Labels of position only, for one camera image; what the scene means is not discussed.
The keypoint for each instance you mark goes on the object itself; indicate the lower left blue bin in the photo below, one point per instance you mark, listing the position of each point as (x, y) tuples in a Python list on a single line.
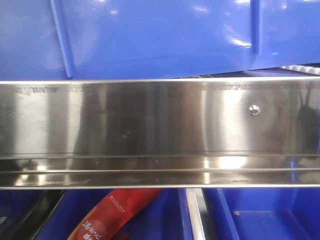
[(165, 218)]

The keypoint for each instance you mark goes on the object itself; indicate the red snack package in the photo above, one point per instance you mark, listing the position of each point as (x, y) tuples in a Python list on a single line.
[(112, 213)]

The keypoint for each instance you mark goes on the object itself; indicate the steel shelf divider post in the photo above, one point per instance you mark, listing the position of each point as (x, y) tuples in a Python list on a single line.
[(198, 213)]

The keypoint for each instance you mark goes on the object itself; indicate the silver screw in rail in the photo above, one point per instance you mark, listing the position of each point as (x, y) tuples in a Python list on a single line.
[(254, 110)]

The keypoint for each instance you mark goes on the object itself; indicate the large blue plastic bin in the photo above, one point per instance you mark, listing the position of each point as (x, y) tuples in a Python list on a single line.
[(153, 39)]

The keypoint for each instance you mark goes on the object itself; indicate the lower right blue bin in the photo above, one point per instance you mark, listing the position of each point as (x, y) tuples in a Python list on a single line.
[(264, 213)]

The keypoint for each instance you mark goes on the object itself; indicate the stainless steel shelf rail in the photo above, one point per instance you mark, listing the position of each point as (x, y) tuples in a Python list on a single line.
[(94, 134)]

